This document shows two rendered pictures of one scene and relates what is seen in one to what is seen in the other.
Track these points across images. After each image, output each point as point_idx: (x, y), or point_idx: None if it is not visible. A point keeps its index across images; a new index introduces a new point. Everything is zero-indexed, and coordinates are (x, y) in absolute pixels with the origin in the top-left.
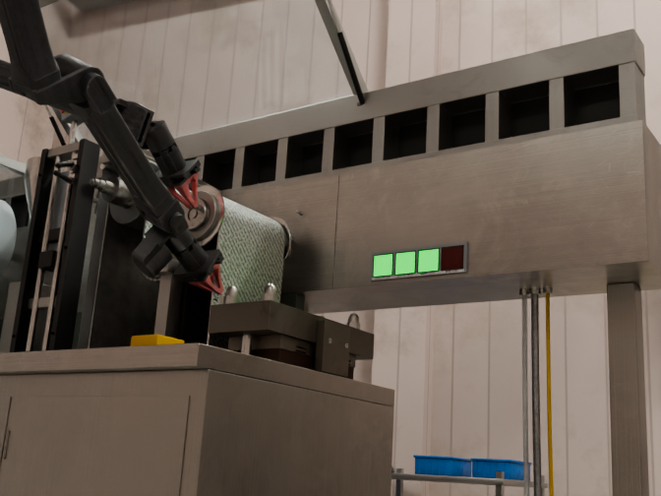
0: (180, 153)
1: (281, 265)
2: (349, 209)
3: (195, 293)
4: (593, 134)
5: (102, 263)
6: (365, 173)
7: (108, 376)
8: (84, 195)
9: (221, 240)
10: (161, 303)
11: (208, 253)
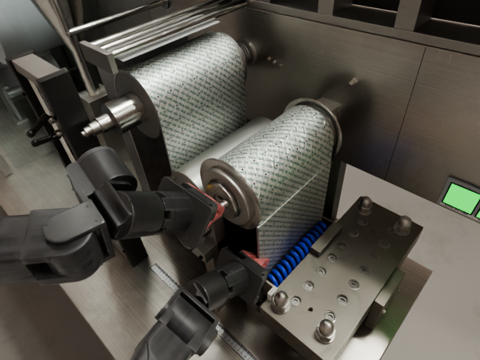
0: (179, 212)
1: (328, 169)
2: (430, 107)
3: (239, 243)
4: None
5: (141, 155)
6: (476, 66)
7: None
8: (84, 143)
9: (261, 231)
10: (208, 266)
11: (248, 273)
